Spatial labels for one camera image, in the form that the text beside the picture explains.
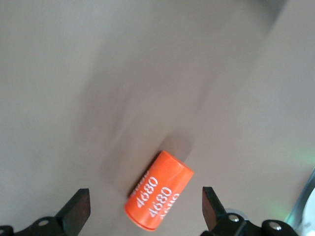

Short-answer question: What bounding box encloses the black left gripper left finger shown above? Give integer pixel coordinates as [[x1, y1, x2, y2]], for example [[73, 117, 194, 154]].
[[23, 188, 91, 236]]

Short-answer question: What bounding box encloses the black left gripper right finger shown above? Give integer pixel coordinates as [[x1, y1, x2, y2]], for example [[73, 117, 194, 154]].
[[201, 186, 249, 236]]

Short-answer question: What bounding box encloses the orange 4680 cylinder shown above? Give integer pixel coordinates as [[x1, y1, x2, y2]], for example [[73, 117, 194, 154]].
[[123, 150, 195, 232]]

